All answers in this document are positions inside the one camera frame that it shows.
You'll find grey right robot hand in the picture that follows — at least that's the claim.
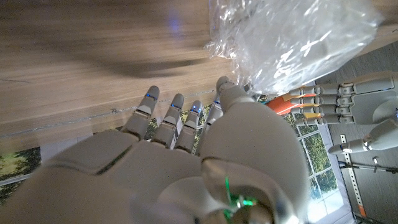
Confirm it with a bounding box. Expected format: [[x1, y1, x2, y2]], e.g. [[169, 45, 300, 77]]
[[0, 76, 310, 224]]

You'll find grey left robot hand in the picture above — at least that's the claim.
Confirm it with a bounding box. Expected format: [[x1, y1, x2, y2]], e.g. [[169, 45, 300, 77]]
[[287, 72, 398, 156]]

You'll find teal orange toy plane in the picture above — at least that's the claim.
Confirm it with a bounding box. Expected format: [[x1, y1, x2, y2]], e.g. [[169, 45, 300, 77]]
[[266, 85, 323, 119]]

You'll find clear plastic wrap sheet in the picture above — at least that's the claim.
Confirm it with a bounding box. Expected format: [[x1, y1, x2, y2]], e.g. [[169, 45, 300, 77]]
[[203, 0, 385, 96]]

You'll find printed forest window backdrop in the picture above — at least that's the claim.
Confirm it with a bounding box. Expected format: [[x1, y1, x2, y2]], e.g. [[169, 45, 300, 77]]
[[0, 93, 355, 224]]

